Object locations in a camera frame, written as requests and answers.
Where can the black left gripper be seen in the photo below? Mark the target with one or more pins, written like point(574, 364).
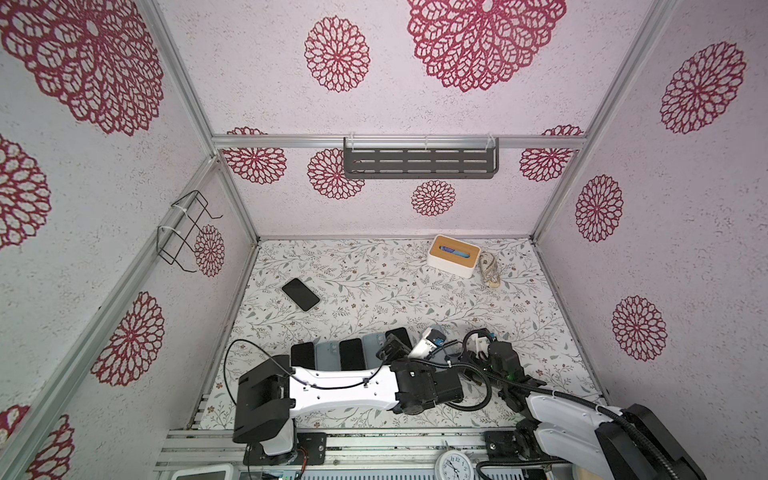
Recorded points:
point(393, 346)

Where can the black bare phone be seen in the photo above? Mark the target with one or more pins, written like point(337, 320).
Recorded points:
point(303, 355)
point(402, 335)

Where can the purple bare phone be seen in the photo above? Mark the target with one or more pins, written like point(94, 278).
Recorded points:
point(352, 355)

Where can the light blue phone case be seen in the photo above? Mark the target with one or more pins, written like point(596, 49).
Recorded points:
point(327, 356)

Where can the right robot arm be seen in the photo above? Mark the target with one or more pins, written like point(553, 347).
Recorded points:
point(557, 427)

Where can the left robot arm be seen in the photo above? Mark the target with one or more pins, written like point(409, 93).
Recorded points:
point(269, 397)

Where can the small black phone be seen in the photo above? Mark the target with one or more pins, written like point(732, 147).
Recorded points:
point(298, 292)

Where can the white tissue box wooden lid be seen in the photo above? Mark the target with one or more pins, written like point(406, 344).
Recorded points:
point(453, 256)

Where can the white analog clock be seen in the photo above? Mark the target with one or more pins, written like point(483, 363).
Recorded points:
point(454, 465)

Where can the white tablet device corner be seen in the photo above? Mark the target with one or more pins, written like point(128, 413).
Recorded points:
point(225, 471)

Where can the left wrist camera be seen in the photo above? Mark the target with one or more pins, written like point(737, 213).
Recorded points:
point(429, 342)

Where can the metal base rail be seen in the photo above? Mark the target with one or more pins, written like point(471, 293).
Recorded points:
point(346, 453)

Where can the grey wall shelf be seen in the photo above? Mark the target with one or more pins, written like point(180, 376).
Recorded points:
point(425, 163)

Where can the black wire wall rack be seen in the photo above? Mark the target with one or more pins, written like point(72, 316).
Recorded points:
point(193, 243)

